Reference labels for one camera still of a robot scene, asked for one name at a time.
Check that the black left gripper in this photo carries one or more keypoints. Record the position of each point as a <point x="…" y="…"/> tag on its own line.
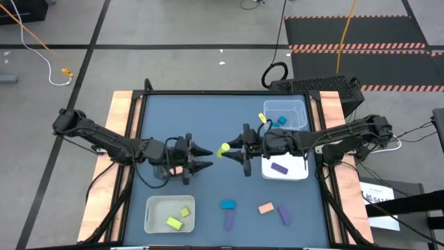
<point x="187" y="158"/>

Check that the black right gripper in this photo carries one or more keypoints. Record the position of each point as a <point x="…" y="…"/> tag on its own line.
<point x="256" y="144"/>

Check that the yellow-green cylinder block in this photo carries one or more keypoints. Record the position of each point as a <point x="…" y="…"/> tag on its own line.
<point x="223" y="150"/>

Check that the long tan wooden block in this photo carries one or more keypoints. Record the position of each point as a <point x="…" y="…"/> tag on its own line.
<point x="177" y="170"/>

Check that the purple rectangular block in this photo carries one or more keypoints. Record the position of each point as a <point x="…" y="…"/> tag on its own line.
<point x="284" y="215"/>
<point x="229" y="221"/>
<point x="279" y="168"/>

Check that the blue rectangular block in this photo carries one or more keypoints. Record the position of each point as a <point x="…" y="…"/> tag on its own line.
<point x="228" y="204"/>

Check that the short tan wooden block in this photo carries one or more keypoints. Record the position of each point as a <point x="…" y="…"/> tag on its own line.
<point x="266" y="208"/>

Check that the yellow-green rectangular block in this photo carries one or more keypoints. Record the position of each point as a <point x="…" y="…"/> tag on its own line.
<point x="174" y="223"/>

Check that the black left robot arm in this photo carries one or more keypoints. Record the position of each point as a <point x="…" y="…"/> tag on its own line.
<point x="104" y="140"/>

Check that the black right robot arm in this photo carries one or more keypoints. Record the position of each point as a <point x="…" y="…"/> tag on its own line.
<point x="329" y="137"/>

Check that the blue-grey table mat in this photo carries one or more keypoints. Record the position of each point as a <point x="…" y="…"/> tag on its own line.
<point x="208" y="194"/>

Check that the yellow L-shaped block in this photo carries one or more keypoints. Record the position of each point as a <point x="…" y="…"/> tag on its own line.
<point x="262" y="118"/>

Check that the dark smoky translucent bin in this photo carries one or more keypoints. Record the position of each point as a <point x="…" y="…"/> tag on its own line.
<point x="160" y="173"/>

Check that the pale grey plastic bin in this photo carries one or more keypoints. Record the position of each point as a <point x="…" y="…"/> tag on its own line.
<point x="159" y="212"/>

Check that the clear plastic bin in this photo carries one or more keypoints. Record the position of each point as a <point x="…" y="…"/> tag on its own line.
<point x="295" y="107"/>

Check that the light wooden side board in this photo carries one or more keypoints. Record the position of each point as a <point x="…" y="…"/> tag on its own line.
<point x="354" y="208"/>
<point x="119" y="104"/>

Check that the black perforated computer tower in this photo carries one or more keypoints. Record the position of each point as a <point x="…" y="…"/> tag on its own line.
<point x="319" y="85"/>

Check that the white paper sign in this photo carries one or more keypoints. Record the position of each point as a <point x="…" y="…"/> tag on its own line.
<point x="373" y="191"/>

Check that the black floor mat striped edge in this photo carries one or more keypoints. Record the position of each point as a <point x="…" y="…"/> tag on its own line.
<point x="381" y="33"/>

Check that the black side stand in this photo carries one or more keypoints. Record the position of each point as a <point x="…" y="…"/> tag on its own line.
<point x="416" y="203"/>

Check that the dark grey panel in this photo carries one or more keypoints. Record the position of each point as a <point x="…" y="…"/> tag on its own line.
<point x="438" y="128"/>

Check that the black box on floor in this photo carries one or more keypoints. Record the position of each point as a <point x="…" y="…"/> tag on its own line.
<point x="21" y="12"/>

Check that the black aluminium table frame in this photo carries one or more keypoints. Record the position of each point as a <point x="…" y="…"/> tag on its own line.
<point x="225" y="92"/>

